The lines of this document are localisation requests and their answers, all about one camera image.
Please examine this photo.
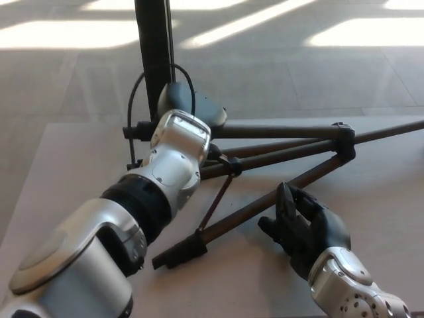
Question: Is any brown black camera tripod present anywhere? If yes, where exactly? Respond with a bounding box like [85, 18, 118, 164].
[122, 119, 424, 270]

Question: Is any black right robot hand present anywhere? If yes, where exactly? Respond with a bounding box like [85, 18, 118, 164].
[258, 181, 352, 281]

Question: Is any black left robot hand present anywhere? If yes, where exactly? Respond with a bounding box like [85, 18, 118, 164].
[157, 82, 229, 164]

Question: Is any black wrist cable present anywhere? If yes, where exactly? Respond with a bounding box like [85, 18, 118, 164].
[127, 63, 197, 170]

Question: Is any black upright post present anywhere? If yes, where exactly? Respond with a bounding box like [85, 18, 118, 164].
[134, 0, 177, 122]

